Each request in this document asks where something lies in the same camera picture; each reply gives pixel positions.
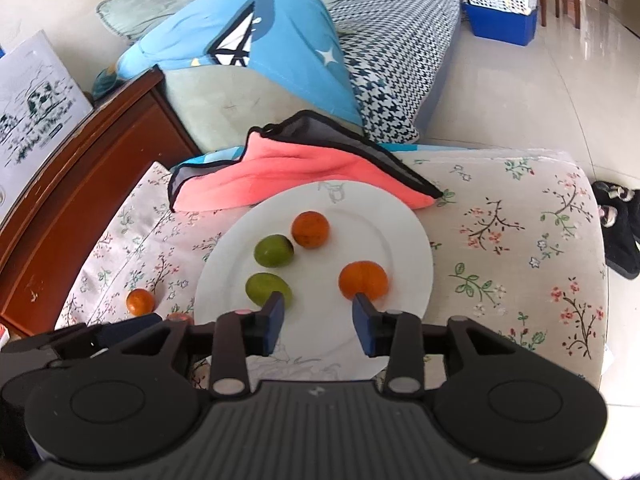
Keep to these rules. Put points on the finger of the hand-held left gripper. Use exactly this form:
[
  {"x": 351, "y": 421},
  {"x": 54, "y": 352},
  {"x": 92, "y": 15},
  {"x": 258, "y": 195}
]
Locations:
[{"x": 125, "y": 327}]

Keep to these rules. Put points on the red cherry tomato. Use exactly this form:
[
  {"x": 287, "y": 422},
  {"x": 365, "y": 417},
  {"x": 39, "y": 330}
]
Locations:
[{"x": 179, "y": 316}]

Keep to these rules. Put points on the small green fruit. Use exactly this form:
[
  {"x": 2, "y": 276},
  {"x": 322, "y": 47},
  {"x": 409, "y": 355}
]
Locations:
[
  {"x": 274, "y": 250},
  {"x": 262, "y": 287}
]

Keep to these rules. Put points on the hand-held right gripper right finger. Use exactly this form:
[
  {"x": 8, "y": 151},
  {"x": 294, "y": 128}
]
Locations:
[{"x": 362, "y": 327}]

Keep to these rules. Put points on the pale green pillow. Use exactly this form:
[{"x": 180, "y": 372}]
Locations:
[{"x": 165, "y": 0}]

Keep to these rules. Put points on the black slipper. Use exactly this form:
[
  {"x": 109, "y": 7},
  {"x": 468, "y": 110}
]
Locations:
[
  {"x": 611, "y": 200},
  {"x": 622, "y": 255}
]

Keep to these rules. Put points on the white printed cardboard box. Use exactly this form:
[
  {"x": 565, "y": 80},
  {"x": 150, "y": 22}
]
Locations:
[{"x": 30, "y": 110}]

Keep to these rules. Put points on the pale green sofa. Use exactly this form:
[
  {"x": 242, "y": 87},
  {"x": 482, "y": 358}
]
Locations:
[{"x": 225, "y": 105}]

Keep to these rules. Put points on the blue cartoon pillow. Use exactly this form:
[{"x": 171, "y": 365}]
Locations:
[{"x": 280, "y": 50}]

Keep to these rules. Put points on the white round plate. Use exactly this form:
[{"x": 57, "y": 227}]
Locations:
[{"x": 390, "y": 250}]

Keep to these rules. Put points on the blue plastic bin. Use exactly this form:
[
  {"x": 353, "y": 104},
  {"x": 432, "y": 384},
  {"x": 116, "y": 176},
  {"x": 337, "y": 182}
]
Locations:
[{"x": 500, "y": 25}]

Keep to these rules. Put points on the brown wooden cabinet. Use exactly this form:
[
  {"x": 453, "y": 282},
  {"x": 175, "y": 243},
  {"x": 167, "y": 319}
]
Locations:
[{"x": 75, "y": 200}]

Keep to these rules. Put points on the pink cloth with black trim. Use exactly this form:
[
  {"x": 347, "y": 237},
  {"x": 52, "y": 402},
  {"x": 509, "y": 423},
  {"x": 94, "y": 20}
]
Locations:
[{"x": 300, "y": 170}]

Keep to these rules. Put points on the orange tangerine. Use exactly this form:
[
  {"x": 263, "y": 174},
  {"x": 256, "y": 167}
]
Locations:
[
  {"x": 363, "y": 280},
  {"x": 140, "y": 302},
  {"x": 310, "y": 230}
]

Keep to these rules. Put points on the houndstooth sofa cover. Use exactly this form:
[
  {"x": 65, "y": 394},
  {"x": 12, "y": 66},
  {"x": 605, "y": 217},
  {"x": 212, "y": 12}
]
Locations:
[{"x": 400, "y": 45}]

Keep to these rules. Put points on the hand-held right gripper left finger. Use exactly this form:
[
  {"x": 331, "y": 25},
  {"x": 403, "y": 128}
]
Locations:
[{"x": 272, "y": 320}]

